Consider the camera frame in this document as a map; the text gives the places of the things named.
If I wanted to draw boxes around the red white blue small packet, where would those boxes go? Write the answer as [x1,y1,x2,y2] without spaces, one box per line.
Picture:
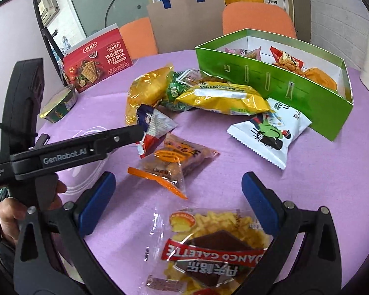
[135,104,179,159]

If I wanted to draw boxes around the clear packet with brown cake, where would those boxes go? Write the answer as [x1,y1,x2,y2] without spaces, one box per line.
[127,133,220,200]

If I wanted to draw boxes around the golden yellow snack bag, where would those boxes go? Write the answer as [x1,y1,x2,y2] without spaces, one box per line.
[125,64,175,126]

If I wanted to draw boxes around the clear packet with brown snack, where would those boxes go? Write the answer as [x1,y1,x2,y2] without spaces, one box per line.
[177,68,231,85]

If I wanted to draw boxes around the white packet with green cartoon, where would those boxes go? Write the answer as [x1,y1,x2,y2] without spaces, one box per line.
[227,98,313,170]

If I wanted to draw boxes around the green snack packet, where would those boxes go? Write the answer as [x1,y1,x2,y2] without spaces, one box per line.
[163,97,197,112]
[165,71,185,102]

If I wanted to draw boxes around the frosted glass panel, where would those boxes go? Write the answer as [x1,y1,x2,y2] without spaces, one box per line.
[64,0,154,40]

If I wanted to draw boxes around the brown paper bag blue handles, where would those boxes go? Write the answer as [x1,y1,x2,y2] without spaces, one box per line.
[146,0,226,54]

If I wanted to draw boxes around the red cracker box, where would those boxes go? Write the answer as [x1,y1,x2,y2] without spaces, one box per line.
[63,23,134,94]

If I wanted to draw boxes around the green cardboard box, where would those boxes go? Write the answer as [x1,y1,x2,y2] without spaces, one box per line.
[194,28,354,142]

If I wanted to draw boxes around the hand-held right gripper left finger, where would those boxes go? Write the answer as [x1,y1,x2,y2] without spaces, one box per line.
[14,172,117,295]

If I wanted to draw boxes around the yellow cake packet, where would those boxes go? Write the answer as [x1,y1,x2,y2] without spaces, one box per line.
[175,82,271,116]

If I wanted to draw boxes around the orange chair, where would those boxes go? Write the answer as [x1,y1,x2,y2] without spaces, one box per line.
[222,1,297,39]
[119,17,159,60]

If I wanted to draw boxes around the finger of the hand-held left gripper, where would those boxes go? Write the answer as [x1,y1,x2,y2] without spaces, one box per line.
[92,124,146,161]

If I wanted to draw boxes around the green instant noodle bowl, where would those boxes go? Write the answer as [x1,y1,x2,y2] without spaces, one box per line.
[39,84,78,123]

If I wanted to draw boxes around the red fried snack packet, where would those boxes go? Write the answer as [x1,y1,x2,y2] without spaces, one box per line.
[270,46,305,74]

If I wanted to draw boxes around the pink snack packet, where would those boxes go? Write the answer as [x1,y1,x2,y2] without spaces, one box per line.
[224,47,249,56]

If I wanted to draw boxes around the person's left hand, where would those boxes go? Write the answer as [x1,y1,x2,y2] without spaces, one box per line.
[0,180,69,231]

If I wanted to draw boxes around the clear bag of yellow chips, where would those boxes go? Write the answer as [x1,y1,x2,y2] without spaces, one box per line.
[144,207,276,295]

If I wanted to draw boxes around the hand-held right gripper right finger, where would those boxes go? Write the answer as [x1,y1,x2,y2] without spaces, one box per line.
[241,172,342,295]

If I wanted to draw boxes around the orange snack packet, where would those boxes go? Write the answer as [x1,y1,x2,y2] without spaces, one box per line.
[304,67,339,92]

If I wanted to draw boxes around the black framed whiteboard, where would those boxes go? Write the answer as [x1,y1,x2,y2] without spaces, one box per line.
[0,0,66,160]

